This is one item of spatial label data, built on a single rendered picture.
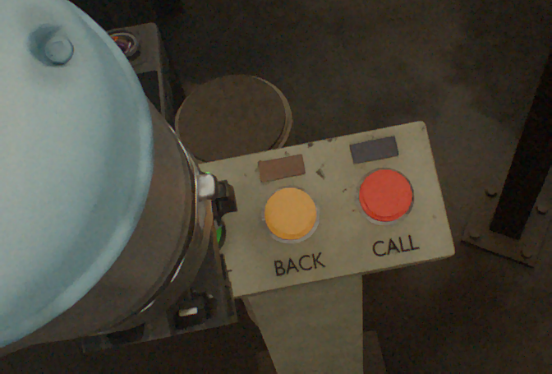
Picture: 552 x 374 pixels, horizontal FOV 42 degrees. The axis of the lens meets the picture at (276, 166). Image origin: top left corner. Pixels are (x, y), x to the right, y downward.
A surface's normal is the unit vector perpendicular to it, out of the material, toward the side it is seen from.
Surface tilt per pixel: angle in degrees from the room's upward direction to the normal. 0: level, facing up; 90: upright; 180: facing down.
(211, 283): 20
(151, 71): 8
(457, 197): 0
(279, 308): 90
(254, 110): 0
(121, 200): 95
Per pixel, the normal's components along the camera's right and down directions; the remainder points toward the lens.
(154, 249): 0.90, 0.41
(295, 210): -0.04, -0.19
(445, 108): -0.11, -0.50
